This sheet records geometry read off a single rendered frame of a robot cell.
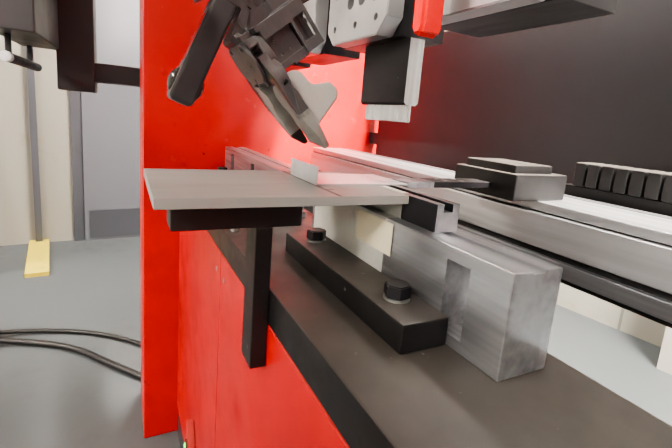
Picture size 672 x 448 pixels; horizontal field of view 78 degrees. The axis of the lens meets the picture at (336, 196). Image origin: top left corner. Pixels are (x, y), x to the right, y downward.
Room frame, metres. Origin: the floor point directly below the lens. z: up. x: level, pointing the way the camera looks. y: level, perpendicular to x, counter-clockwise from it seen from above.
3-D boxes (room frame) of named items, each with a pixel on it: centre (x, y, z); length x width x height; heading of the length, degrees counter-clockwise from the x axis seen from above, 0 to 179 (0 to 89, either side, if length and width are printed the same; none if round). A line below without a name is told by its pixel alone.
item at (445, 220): (0.51, -0.07, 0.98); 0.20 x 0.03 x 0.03; 28
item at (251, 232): (0.46, 0.11, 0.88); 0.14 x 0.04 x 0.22; 118
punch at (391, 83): (0.55, -0.06, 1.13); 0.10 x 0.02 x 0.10; 28
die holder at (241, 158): (1.03, 0.20, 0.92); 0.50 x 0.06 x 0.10; 28
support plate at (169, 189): (0.48, 0.08, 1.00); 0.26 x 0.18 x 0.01; 118
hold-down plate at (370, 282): (0.48, -0.02, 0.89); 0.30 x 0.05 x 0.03; 28
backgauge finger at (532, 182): (0.61, -0.20, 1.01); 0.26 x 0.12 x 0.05; 118
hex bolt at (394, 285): (0.40, -0.07, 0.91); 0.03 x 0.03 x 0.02
